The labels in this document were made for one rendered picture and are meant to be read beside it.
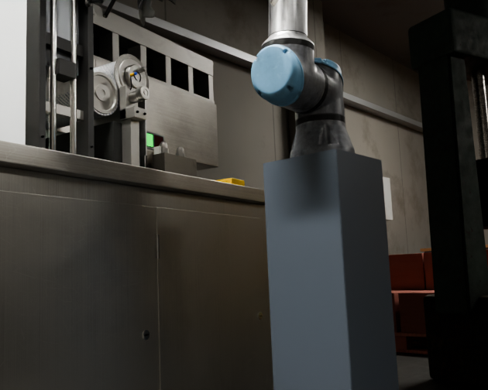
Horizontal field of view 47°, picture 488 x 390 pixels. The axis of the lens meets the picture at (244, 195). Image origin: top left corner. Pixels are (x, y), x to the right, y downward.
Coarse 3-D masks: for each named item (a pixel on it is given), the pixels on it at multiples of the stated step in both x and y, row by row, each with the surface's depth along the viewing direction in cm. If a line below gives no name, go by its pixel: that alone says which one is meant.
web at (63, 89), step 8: (112, 64) 170; (104, 72) 170; (112, 72) 168; (48, 80) 165; (112, 80) 168; (48, 88) 165; (64, 88) 161; (48, 96) 164; (64, 96) 161; (64, 104) 161; (96, 112) 159; (112, 112) 164; (48, 120) 168; (64, 120) 166; (48, 128) 173
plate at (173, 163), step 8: (160, 160) 176; (168, 160) 177; (176, 160) 180; (184, 160) 184; (192, 160) 187; (152, 168) 178; (160, 168) 176; (168, 168) 177; (176, 168) 180; (184, 168) 183; (192, 168) 187
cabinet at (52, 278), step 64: (0, 192) 102; (64, 192) 114; (128, 192) 129; (0, 256) 100; (64, 256) 112; (128, 256) 126; (192, 256) 145; (256, 256) 171; (0, 320) 99; (64, 320) 110; (128, 320) 124; (192, 320) 143; (256, 320) 167; (0, 384) 98; (64, 384) 109; (128, 384) 122; (192, 384) 140; (256, 384) 164
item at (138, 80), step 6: (132, 66) 170; (138, 66) 172; (126, 72) 169; (132, 72) 170; (126, 78) 169; (132, 78) 169; (138, 78) 171; (144, 78) 174; (132, 84) 169; (138, 84) 171; (144, 84) 173
